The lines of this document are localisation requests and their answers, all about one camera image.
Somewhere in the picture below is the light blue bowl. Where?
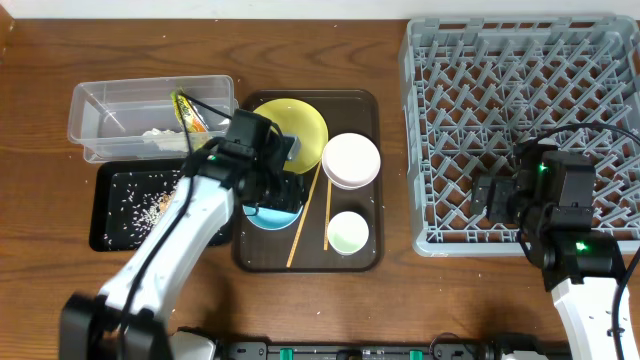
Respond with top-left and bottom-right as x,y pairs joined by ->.
242,206 -> 302,231

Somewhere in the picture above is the green pandan cake wrapper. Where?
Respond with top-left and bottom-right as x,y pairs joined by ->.
170,91 -> 209,133

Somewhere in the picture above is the white tissue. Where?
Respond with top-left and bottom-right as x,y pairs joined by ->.
142,128 -> 187,152

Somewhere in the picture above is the pink bowl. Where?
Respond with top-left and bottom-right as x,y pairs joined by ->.
322,133 -> 381,190

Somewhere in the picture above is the pale green cup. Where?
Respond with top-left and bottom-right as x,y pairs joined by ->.
327,211 -> 369,256

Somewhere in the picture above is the pile of white rice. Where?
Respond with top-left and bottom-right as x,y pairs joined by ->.
98,170 -> 183,251

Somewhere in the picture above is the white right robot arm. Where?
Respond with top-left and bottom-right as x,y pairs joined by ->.
470,146 -> 639,359

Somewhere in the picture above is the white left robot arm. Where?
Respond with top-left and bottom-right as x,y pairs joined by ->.
58,110 -> 307,359

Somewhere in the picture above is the grey plastic dishwasher rack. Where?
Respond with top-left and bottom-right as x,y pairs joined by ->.
399,16 -> 639,257

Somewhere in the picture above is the black food waste tray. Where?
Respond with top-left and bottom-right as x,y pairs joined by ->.
88,157 -> 234,253

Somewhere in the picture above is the clear plastic waste bin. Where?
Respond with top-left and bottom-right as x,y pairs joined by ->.
67,75 -> 238,163

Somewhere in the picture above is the yellow plate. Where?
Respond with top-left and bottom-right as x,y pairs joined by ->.
254,98 -> 329,174

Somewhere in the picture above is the right wooden chopstick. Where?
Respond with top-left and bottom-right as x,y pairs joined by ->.
323,179 -> 333,251

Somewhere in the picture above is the wooden chopstick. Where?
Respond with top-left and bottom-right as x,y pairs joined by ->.
286,163 -> 321,269
323,179 -> 333,251

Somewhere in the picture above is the left wooden chopstick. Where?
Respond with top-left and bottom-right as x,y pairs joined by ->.
286,163 -> 321,269

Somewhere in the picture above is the dark brown serving tray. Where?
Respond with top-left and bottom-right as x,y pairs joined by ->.
232,89 -> 384,273

